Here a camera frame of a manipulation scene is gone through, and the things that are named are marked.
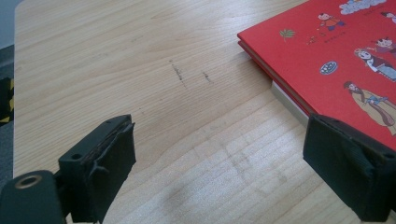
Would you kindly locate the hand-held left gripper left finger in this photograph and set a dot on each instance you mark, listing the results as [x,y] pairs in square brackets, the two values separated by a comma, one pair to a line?
[102,168]

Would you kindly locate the red hardcover book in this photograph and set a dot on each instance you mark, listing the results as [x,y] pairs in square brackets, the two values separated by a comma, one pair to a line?
[311,53]

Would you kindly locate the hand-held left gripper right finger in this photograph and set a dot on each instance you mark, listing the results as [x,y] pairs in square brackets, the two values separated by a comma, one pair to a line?
[348,168]

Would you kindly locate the black yellow striped stand base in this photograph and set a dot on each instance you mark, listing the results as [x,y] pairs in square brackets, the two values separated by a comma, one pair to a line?
[4,99]

